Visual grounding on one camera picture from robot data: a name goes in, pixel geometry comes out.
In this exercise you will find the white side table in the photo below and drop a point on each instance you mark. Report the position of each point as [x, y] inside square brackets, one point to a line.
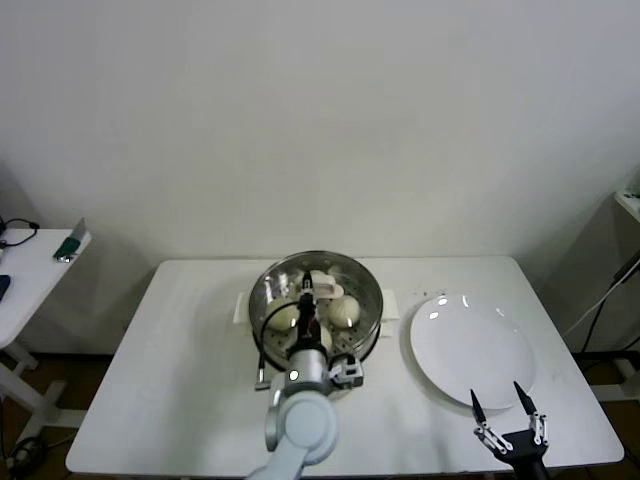
[35, 280]

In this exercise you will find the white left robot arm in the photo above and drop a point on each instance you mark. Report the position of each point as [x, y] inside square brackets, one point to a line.
[302, 425]

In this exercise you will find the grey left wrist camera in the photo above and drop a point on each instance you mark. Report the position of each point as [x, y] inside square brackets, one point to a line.
[347, 374]

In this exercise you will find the stainless steel steamer basket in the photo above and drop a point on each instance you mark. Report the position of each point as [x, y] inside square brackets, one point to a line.
[391, 306]

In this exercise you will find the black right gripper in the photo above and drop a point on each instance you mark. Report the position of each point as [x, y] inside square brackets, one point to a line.
[525, 455]

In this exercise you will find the dark blue object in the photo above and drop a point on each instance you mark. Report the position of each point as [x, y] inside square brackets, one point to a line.
[4, 287]

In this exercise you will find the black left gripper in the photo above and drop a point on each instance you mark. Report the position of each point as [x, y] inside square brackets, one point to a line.
[307, 332]

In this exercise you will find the white steamed baozi bun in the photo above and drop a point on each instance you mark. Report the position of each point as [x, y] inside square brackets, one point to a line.
[326, 337]
[280, 320]
[345, 312]
[301, 276]

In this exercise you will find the white round plate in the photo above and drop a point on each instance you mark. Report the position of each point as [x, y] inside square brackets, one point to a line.
[470, 350]

